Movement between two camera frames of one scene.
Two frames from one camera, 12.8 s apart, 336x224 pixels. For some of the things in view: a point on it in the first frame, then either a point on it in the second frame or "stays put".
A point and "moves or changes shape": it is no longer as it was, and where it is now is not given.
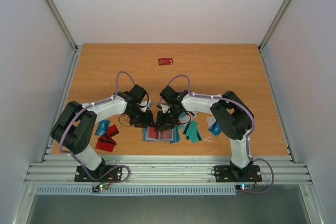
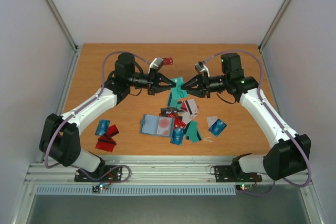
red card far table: (165, 61) stays put
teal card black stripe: (192, 133) stays put
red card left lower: (105, 143) stays put
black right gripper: (163, 121) → (206, 86)
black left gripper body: (138, 118) → (153, 75)
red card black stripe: (151, 132) moves or changes shape
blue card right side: (216, 129) stays put
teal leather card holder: (176, 136) moves or changes shape
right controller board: (243, 187) stays put
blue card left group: (102, 127) stays put
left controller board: (96, 189) stays put
